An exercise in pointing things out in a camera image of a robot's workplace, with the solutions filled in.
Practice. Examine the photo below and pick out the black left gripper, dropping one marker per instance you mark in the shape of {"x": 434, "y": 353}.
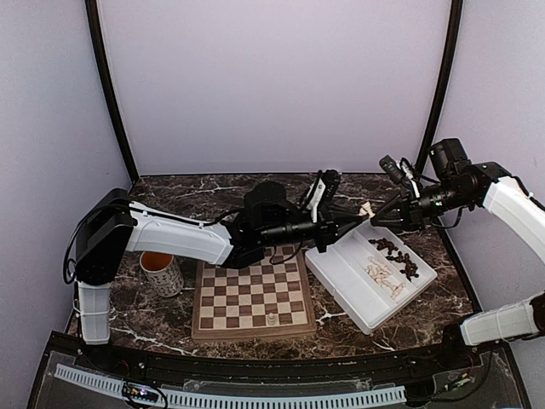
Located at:
{"x": 329, "y": 225}

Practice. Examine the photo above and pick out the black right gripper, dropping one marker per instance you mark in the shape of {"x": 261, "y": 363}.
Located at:
{"x": 404, "y": 220}

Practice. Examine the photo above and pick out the white chess piece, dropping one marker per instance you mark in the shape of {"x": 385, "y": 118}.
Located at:
{"x": 366, "y": 210}
{"x": 271, "y": 319}

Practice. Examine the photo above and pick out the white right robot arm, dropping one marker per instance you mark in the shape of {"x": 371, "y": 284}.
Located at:
{"x": 460, "y": 184}

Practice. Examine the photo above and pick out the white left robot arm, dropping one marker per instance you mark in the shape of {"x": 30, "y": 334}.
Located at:
{"x": 235, "y": 239}

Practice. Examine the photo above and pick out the pile of dark chess pieces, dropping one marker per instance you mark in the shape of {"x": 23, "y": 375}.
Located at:
{"x": 394, "y": 254}

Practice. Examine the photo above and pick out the pile of white chess pieces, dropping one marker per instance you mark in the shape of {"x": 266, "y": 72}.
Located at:
{"x": 383, "y": 276}

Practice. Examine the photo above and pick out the wooden chess board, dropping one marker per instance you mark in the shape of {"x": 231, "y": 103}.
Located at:
{"x": 232, "y": 304}

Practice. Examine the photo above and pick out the white divided plastic tray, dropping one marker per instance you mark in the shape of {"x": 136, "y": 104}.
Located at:
{"x": 341, "y": 270}

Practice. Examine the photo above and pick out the patterned mug with orange liquid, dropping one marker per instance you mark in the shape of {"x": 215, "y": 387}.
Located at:
{"x": 162, "y": 272}

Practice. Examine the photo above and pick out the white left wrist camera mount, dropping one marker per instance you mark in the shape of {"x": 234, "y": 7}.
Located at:
{"x": 321, "y": 191}

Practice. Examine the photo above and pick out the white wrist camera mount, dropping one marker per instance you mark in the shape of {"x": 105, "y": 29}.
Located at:
{"x": 321, "y": 191}
{"x": 401, "y": 173}

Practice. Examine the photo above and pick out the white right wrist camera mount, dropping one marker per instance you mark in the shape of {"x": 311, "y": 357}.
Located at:
{"x": 401, "y": 173}

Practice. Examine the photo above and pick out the black enclosure frame post right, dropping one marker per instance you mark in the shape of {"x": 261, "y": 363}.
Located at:
{"x": 448, "y": 56}

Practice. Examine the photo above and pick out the black enclosure frame post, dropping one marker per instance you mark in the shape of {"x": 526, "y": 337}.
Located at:
{"x": 109, "y": 93}
{"x": 448, "y": 56}

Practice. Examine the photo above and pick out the black front rail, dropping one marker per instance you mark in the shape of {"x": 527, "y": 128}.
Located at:
{"x": 419, "y": 369}

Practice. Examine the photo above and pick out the white slotted cable duct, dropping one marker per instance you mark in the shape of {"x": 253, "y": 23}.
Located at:
{"x": 227, "y": 395}

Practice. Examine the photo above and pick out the black enclosure frame post left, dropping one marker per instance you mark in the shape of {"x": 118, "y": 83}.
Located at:
{"x": 109, "y": 93}

